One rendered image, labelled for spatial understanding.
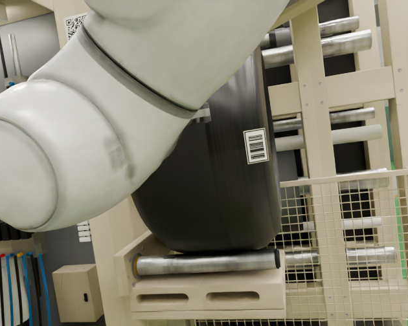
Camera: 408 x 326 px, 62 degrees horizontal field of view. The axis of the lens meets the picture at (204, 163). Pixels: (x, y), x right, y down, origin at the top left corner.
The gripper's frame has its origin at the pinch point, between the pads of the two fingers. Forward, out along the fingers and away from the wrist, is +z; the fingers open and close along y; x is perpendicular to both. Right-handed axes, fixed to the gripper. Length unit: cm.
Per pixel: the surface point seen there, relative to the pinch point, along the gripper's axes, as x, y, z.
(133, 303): 42.5, 23.5, 7.8
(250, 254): 34.0, -5.0, 12.1
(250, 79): -3.5, -10.5, 8.9
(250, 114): 2.7, -9.9, 5.5
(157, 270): 36.0, 17.2, 10.9
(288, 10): -25, -22, 67
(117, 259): 31.2, 25.0, 7.9
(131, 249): 31.1, 23.4, 12.5
